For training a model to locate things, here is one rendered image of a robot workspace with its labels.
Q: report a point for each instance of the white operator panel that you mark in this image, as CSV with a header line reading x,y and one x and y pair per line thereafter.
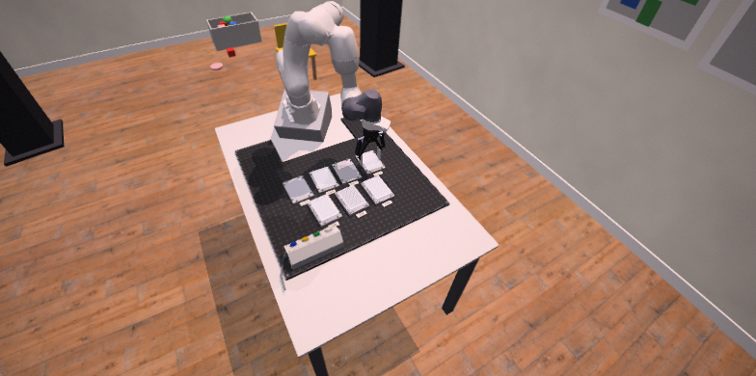
x,y
311,248

